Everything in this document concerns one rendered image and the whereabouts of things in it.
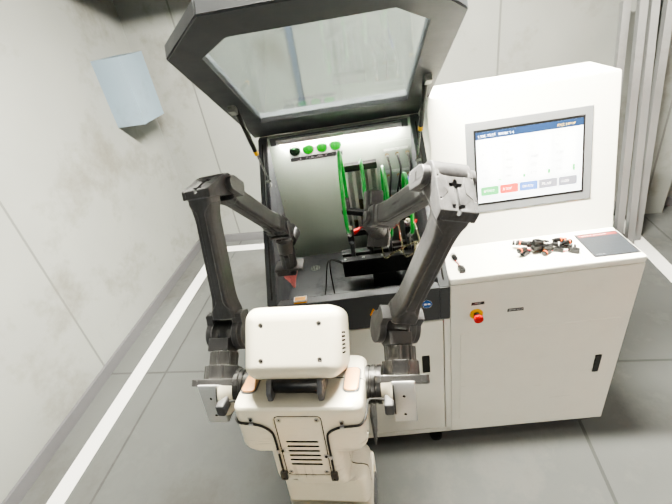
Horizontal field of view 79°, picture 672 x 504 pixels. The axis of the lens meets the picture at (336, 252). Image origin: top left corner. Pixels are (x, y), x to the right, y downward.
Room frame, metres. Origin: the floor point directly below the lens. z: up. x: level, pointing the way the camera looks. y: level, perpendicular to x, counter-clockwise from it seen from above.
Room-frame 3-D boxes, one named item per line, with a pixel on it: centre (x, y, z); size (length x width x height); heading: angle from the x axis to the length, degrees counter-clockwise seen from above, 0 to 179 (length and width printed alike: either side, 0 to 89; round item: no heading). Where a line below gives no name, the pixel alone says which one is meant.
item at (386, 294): (1.26, -0.05, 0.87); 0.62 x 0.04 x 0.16; 85
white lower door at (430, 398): (1.24, -0.05, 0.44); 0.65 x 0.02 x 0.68; 85
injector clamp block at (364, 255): (1.49, -0.19, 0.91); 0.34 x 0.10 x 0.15; 85
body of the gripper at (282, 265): (1.27, 0.17, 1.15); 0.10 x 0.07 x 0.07; 84
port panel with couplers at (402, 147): (1.74, -0.34, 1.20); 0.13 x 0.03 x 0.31; 85
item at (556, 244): (1.28, -0.79, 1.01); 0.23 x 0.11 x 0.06; 85
